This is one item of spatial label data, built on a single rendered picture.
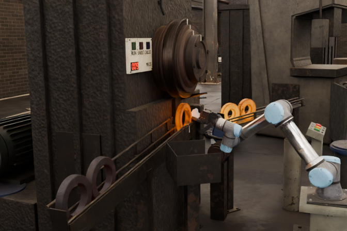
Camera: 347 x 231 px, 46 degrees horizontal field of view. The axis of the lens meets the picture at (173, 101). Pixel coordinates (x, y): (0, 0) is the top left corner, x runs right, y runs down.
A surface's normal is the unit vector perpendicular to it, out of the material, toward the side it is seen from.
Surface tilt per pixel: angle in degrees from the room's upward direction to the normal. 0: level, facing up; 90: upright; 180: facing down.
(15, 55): 90
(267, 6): 90
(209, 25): 90
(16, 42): 90
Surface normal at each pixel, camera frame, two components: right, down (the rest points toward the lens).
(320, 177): -0.50, 0.26
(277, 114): -0.64, 0.04
